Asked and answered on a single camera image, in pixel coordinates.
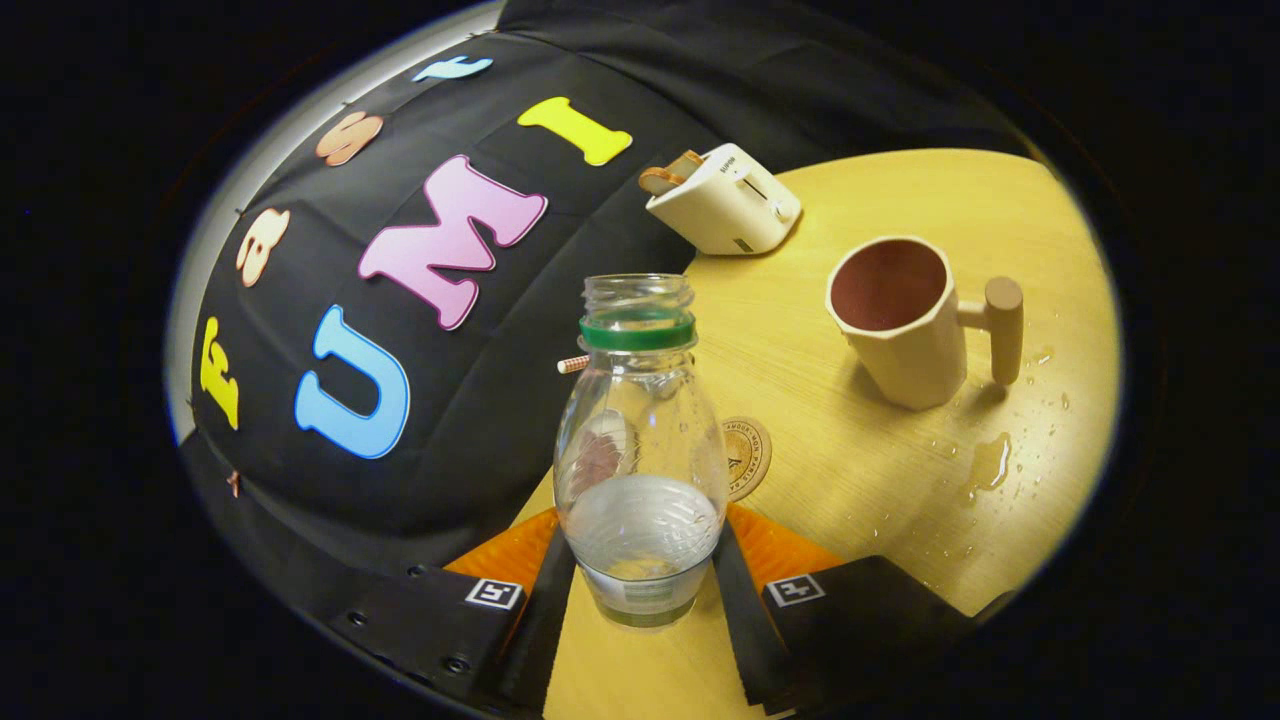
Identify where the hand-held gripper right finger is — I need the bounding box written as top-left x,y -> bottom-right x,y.
712,503 -> 973,716

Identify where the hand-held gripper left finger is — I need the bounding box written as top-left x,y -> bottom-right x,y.
325,508 -> 578,716

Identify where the round cork coaster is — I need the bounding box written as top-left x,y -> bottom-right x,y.
720,417 -> 773,503

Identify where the clear plastic juice bottle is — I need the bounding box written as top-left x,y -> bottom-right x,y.
553,273 -> 731,629

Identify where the beige cup with wooden handle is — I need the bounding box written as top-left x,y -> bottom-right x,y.
826,236 -> 1025,411

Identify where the wooden table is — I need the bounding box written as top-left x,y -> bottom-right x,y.
440,148 -> 1123,720

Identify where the white toaster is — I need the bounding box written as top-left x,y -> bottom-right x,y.
645,143 -> 803,256

